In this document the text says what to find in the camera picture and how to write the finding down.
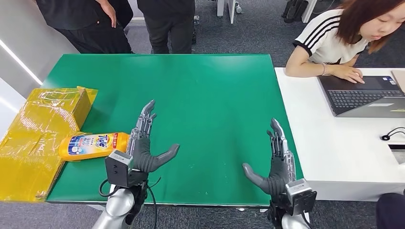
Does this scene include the orange detergent bottle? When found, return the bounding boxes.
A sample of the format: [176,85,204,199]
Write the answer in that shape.
[59,132,131,162]

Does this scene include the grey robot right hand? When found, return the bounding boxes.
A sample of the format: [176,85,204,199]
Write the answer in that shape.
[242,118,297,197]

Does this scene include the seated person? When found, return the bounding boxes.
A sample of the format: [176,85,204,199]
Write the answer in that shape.
[285,0,405,84]

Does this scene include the black chair base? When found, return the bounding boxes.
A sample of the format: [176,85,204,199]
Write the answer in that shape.
[281,0,309,23]

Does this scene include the tan notebook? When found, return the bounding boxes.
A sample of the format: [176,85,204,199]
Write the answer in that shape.
[391,69,405,94]

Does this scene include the dark grey laptop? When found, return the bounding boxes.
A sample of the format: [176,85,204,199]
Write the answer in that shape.
[317,75,405,119]

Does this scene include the black cable on white desk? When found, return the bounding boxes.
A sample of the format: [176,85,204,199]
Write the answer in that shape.
[381,127,405,142]

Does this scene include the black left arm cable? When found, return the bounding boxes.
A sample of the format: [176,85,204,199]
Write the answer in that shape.
[98,176,162,229]

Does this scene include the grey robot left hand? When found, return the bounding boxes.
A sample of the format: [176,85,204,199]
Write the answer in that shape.
[126,100,181,174]

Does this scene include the seated person's right hand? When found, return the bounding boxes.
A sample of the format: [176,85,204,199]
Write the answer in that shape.
[330,64,365,84]

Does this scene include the standing person in black shirt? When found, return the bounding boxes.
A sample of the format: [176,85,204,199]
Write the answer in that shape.
[34,0,134,54]

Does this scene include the white slanted desk leg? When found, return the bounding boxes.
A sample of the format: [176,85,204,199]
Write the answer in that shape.
[301,0,318,23]

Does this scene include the yellow taped cardboard box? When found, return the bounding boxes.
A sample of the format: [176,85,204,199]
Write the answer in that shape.
[0,86,98,203]

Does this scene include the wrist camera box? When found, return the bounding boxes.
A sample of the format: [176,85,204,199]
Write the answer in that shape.
[105,150,134,187]
[284,178,318,216]

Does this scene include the dark fabric seat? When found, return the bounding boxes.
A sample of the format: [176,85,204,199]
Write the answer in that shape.
[375,189,405,229]

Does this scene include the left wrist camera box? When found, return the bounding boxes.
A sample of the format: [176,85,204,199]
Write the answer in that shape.
[105,150,134,187]

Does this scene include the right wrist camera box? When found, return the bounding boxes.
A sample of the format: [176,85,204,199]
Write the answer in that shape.
[284,178,318,216]

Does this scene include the standing person's hand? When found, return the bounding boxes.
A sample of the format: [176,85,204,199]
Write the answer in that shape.
[96,0,117,29]

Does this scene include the standing person in dark trousers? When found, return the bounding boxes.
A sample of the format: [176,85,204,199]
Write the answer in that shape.
[137,0,196,54]

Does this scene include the white desk legs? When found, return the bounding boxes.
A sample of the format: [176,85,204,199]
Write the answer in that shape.
[216,0,236,25]

